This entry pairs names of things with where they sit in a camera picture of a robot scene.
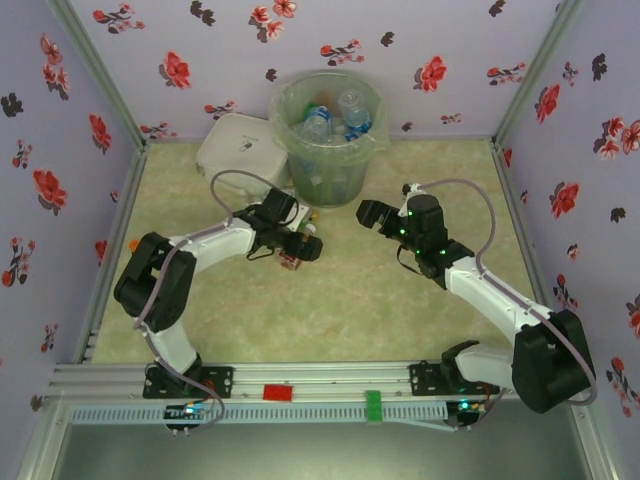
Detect red label bottle white cap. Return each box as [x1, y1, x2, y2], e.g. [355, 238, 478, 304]
[275, 222, 319, 274]

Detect clear plastic bottle blue label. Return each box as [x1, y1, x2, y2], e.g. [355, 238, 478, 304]
[337, 87, 374, 141]
[299, 104, 334, 146]

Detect clear plastic trash bin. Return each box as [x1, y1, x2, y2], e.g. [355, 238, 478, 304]
[269, 69, 391, 209]

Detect white mesh storage box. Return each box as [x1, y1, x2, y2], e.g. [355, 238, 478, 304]
[194, 112, 292, 195]

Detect green plastic block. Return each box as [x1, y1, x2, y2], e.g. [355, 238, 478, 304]
[364, 389, 384, 426]

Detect right controller board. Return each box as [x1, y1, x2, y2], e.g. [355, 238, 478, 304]
[451, 397, 495, 432]

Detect controller board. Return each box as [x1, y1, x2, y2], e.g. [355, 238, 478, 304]
[163, 401, 225, 434]
[451, 397, 495, 432]

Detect left controller board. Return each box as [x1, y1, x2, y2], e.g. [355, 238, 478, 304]
[163, 401, 225, 434]

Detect grey metal front panel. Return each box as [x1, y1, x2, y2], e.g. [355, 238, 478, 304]
[19, 394, 624, 480]

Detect lavender right arm cable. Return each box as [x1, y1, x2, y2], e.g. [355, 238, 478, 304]
[419, 178, 600, 407]

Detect aluminium side frame rail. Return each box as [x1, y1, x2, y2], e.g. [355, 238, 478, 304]
[77, 143, 150, 364]
[492, 142, 551, 307]

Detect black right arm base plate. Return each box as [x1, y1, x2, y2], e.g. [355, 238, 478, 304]
[408, 360, 501, 401]

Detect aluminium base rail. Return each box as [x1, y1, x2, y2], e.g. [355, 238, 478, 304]
[49, 360, 504, 402]

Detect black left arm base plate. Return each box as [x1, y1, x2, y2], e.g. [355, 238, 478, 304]
[143, 363, 236, 401]

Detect aluminium frame post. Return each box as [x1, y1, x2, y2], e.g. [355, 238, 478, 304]
[492, 0, 587, 147]
[47, 0, 150, 147]

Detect slotted grey cable duct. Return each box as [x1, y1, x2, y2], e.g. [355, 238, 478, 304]
[67, 402, 450, 427]

